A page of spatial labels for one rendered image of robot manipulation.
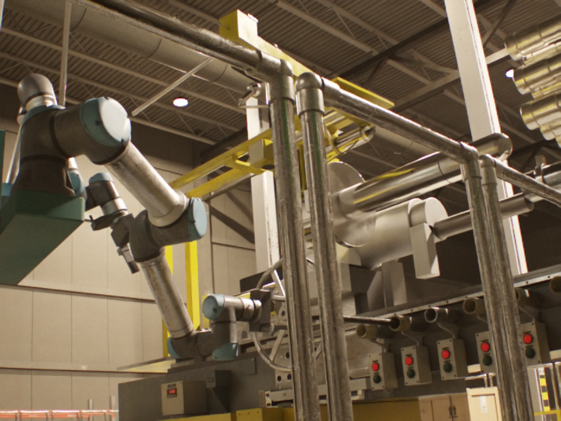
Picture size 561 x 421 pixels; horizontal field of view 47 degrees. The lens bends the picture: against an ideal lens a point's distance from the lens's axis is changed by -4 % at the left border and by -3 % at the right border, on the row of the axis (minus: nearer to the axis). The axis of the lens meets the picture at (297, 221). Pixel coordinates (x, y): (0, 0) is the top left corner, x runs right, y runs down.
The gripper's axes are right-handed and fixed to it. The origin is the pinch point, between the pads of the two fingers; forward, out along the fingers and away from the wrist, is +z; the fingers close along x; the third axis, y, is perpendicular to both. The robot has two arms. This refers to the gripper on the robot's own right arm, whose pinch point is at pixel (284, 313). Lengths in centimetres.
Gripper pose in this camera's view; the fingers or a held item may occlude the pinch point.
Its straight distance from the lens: 219.2
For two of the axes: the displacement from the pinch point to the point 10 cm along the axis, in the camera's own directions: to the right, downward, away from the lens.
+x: 0.1, -9.8, 2.2
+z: 7.1, 1.6, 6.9
